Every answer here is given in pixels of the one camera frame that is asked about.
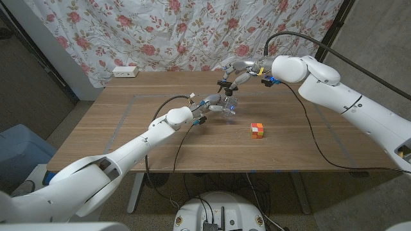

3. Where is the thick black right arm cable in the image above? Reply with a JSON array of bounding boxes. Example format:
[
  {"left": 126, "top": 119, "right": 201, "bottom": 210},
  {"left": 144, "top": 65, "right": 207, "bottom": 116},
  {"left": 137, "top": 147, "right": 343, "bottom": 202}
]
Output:
[{"left": 263, "top": 31, "right": 411, "bottom": 101}]

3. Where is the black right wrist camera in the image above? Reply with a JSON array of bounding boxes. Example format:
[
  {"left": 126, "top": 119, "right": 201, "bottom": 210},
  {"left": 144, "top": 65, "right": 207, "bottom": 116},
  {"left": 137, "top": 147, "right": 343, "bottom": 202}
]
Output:
[{"left": 260, "top": 75, "right": 282, "bottom": 88}]

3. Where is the floral backdrop cloth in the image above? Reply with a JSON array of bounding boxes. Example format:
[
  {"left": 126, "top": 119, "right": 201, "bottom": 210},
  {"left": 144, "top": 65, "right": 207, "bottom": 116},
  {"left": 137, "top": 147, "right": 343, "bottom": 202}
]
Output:
[{"left": 24, "top": 0, "right": 344, "bottom": 89}]

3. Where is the blue storage bin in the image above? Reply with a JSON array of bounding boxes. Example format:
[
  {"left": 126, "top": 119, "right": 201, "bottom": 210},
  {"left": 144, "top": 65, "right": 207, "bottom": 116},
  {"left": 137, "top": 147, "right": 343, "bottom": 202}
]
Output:
[{"left": 0, "top": 124, "right": 58, "bottom": 187}]

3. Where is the white power strip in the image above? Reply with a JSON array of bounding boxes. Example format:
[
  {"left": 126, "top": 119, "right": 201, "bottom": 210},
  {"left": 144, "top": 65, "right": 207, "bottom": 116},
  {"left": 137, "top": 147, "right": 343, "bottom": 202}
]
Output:
[{"left": 112, "top": 65, "right": 139, "bottom": 78}]

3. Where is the clear spray bottle black nozzle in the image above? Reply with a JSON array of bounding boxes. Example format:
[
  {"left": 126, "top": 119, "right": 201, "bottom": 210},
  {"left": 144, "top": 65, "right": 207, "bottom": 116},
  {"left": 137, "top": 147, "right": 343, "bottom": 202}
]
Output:
[{"left": 216, "top": 80, "right": 239, "bottom": 118}]

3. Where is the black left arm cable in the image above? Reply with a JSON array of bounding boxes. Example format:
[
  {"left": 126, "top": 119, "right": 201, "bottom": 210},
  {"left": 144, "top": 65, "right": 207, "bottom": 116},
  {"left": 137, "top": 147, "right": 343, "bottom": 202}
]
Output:
[{"left": 144, "top": 94, "right": 197, "bottom": 209}]

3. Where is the grey table leg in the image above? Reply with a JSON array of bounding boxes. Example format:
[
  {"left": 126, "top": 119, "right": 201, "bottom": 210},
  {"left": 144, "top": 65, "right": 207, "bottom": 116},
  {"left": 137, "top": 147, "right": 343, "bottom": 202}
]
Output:
[{"left": 288, "top": 171, "right": 312, "bottom": 215}]

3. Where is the black backdrop frame pole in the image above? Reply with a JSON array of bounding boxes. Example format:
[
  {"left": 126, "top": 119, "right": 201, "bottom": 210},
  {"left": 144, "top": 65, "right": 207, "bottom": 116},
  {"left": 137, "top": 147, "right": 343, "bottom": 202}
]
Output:
[
  {"left": 308, "top": 0, "right": 356, "bottom": 64},
  {"left": 0, "top": 3, "right": 80, "bottom": 104}
]

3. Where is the grey sneaker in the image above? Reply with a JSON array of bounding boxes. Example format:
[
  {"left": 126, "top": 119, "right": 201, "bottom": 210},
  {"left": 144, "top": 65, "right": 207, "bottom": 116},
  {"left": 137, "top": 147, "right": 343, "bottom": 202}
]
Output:
[{"left": 11, "top": 180, "right": 36, "bottom": 197}]

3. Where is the multicolour Rubik's cube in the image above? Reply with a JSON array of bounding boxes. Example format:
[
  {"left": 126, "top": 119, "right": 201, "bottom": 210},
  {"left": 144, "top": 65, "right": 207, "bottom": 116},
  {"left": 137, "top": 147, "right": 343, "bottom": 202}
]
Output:
[{"left": 250, "top": 123, "right": 265, "bottom": 139}]

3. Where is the blue tablet black frame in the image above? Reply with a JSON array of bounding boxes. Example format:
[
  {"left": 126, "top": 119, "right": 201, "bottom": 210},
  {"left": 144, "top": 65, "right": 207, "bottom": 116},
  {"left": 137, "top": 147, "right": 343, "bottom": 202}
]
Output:
[{"left": 42, "top": 170, "right": 58, "bottom": 186}]

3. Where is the round black floor fan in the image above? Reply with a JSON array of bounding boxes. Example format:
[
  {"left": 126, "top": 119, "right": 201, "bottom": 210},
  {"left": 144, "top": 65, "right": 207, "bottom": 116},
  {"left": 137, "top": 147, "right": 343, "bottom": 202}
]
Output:
[{"left": 143, "top": 173, "right": 170, "bottom": 189}]

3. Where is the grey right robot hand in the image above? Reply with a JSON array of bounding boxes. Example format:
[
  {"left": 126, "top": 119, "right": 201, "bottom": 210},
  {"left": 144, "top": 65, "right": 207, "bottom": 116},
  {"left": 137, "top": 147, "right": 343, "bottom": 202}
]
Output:
[{"left": 222, "top": 56, "right": 275, "bottom": 90}]

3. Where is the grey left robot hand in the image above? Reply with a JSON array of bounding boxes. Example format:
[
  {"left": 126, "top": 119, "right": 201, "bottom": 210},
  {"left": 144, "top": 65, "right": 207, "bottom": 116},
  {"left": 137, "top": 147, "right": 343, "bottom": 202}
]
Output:
[{"left": 189, "top": 93, "right": 238, "bottom": 119}]

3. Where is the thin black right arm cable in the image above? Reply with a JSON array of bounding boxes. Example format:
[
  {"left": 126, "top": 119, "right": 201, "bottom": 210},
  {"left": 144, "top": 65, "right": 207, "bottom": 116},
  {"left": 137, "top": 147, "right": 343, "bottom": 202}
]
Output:
[{"left": 279, "top": 80, "right": 411, "bottom": 174}]

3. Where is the white table leg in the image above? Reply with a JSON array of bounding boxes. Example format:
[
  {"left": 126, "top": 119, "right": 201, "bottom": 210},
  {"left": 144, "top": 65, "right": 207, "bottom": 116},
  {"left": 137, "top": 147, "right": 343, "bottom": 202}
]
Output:
[{"left": 127, "top": 172, "right": 145, "bottom": 215}]

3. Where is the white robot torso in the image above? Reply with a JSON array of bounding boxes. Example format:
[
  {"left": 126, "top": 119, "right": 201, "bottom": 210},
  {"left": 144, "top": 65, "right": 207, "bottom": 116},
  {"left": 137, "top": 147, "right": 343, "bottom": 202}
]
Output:
[{"left": 173, "top": 191, "right": 267, "bottom": 231}]

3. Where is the white low platform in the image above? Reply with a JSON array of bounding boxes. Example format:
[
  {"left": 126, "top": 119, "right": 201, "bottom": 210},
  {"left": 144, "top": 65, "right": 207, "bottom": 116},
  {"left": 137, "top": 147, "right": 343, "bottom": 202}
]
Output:
[{"left": 24, "top": 164, "right": 51, "bottom": 200}]

